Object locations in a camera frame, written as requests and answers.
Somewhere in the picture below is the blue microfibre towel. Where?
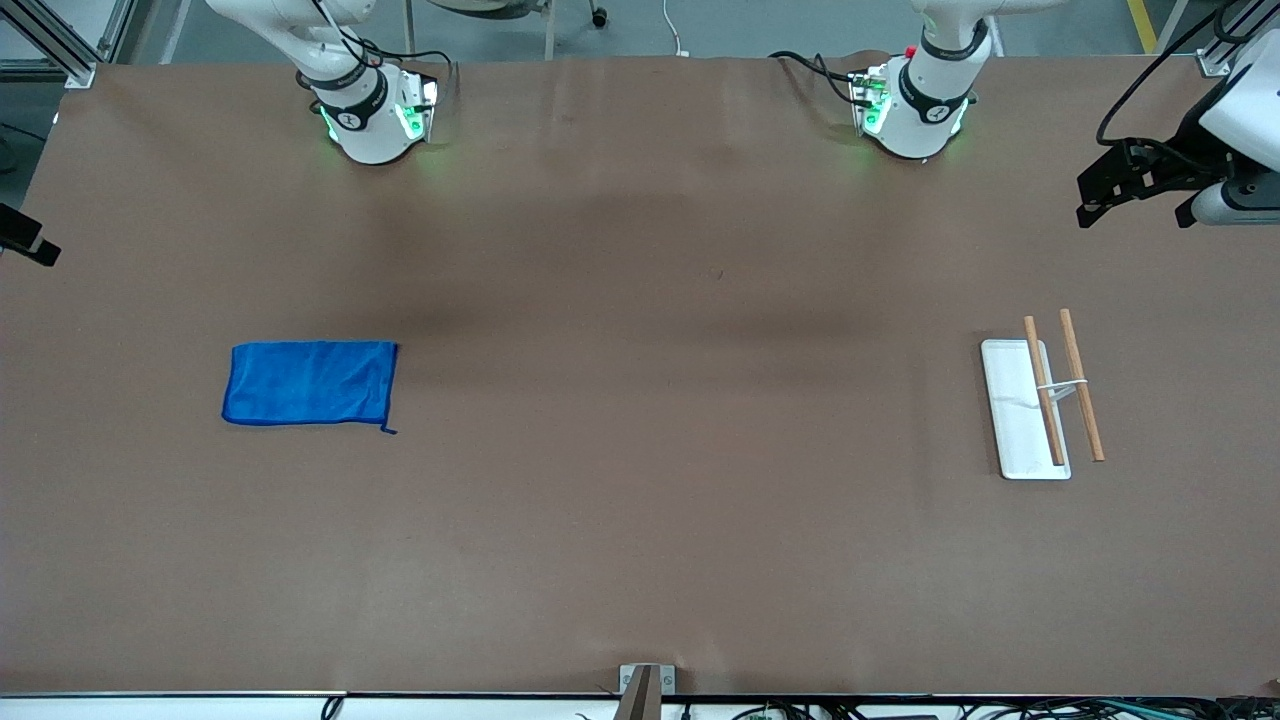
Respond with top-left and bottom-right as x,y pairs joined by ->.
221,341 -> 400,436

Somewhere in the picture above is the white towel rack base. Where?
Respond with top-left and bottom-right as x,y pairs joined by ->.
980,338 -> 1073,482

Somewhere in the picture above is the wooden rack rod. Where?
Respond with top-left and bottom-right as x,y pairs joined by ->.
1022,315 -> 1068,468
1058,308 -> 1107,464

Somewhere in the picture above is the office chair base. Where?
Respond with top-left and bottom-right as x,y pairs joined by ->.
404,0 -> 611,61

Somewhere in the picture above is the aluminium frame post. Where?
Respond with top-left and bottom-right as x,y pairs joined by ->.
0,0 -> 137,89
1196,0 -> 1280,80

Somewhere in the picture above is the black left arm base cable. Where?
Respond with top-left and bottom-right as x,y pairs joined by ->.
767,49 -> 863,107

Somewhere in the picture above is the black arm base cable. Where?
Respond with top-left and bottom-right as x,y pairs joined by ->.
352,34 -> 457,79
767,49 -> 863,107

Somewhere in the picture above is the black right arm base cable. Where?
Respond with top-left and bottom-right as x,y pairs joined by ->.
352,34 -> 457,79

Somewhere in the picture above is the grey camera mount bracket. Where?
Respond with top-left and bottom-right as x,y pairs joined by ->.
618,663 -> 677,720

